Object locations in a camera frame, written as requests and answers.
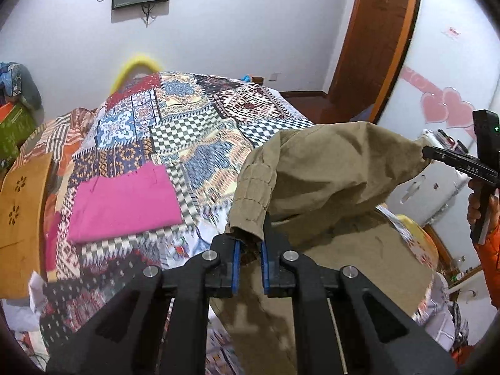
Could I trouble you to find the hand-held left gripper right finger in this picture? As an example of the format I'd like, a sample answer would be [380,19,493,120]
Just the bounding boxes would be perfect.
[260,216,456,375]

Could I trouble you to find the person's right forearm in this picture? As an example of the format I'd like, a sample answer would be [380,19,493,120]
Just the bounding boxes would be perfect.
[474,224,500,310]

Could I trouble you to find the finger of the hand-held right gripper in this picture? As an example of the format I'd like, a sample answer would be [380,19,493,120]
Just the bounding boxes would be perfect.
[422,146,500,183]

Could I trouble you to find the white paper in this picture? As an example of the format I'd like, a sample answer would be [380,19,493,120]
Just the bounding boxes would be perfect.
[28,272,48,314]

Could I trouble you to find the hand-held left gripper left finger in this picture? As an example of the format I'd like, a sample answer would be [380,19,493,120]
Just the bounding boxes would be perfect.
[46,235,245,375]

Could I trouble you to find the brown wooden door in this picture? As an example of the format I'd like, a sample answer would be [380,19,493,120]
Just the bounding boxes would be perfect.
[319,0,425,124]

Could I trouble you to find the yellow curved headboard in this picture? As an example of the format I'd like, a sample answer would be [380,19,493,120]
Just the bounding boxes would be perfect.
[109,52,162,93]

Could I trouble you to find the wooden board with flower cutouts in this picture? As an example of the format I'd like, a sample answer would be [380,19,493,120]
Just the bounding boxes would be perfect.
[0,152,54,300]

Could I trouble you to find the pile of blue-grey clothes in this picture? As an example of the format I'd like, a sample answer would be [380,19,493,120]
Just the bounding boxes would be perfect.
[0,62,43,111]

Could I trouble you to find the pink heart wall stickers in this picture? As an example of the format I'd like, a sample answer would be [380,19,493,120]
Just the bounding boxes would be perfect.
[403,66,476,129]

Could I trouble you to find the folded pink cloth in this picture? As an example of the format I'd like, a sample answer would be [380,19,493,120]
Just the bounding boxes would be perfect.
[67,163,184,243]

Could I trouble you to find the orange striped quilt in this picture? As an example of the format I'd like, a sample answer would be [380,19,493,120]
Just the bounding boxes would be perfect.
[19,107,99,161]

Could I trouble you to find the patchwork printed blanket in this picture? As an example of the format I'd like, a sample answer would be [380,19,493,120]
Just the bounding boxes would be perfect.
[37,71,442,375]

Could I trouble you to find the khaki pants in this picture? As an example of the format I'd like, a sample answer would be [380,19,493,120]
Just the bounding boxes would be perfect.
[211,122,439,375]

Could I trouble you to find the person's right hand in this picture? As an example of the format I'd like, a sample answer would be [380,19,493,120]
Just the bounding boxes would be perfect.
[467,179,500,230]

